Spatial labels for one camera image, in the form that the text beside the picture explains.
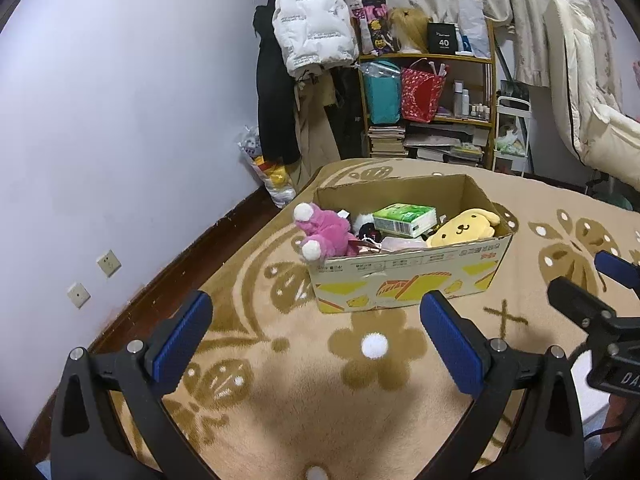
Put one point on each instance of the white black plush toy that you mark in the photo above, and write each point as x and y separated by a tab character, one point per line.
365	222

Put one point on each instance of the green tissue pack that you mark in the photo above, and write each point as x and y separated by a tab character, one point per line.
402	219

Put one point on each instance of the teal bag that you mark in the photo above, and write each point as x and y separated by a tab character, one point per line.
382	95

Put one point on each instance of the white plastic bag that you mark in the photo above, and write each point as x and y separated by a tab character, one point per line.
474	25

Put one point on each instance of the dark hanging garment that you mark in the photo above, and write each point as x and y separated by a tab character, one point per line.
350	120

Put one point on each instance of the red patterned bag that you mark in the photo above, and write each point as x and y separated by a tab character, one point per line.
422	95

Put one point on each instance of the black box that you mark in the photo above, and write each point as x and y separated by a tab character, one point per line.
443	39

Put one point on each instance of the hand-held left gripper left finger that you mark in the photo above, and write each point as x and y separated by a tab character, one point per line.
182	340

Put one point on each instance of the stack of books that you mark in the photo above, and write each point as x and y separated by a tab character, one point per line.
387	141

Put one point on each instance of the printed cardboard box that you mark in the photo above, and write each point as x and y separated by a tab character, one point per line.
425	270

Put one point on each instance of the white puffer jacket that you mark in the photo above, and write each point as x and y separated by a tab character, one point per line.
312	15

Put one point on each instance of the beige brown patterned carpet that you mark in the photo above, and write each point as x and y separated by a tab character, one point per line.
300	400

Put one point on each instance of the beige hanging garment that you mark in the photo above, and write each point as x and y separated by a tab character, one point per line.
315	135

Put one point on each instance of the hot pink bear plush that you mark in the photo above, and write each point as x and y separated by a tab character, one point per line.
325	227

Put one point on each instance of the row of small bottles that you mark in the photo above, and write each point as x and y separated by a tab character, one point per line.
481	111

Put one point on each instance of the blond wig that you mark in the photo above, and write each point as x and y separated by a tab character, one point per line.
410	27

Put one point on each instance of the wooden shelf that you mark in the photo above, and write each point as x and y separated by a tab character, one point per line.
492	85

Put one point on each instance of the black hanging coat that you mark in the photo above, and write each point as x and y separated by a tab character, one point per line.
275	110

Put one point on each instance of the beige wall socket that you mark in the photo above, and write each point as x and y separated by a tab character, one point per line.
79	296
108	263

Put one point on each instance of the cream padded chair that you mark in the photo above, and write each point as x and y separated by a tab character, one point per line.
590	110

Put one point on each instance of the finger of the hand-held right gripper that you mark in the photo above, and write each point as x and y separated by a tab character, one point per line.
620	269
580	302

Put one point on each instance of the white trolley cart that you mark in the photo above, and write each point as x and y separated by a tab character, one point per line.
512	135

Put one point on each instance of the white bottle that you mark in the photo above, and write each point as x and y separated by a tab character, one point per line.
460	100

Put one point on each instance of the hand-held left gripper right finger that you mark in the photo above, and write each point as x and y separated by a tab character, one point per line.
450	340

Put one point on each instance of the pile of books and papers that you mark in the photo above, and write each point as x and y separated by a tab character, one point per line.
445	145

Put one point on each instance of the yellow dog plush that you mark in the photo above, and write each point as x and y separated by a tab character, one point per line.
462	227

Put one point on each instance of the clear plastic snack bag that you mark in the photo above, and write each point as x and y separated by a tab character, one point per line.
272	175

